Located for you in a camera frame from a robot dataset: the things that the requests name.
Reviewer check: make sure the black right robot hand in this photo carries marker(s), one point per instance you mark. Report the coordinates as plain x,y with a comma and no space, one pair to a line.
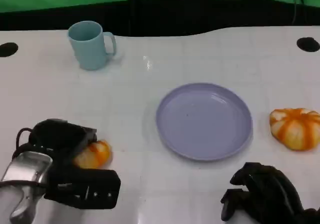
270,196

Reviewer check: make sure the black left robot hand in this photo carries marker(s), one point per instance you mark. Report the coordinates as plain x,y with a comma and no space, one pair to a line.
60,139

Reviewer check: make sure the orange and white bread roll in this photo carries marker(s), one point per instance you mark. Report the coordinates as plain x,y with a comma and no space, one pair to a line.
295,129
96,155

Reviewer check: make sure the pale green mug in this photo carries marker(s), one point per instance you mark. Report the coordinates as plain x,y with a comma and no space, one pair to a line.
87,49

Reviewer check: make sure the lilac plate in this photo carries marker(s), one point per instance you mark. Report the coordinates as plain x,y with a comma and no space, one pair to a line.
200,124

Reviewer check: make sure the black vertical pole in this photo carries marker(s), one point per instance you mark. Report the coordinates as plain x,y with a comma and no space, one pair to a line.
132,9

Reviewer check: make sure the black cloth backdrop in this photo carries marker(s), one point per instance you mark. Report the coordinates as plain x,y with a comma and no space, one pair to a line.
200,16

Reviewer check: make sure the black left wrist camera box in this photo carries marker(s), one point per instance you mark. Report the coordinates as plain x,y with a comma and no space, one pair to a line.
85,189

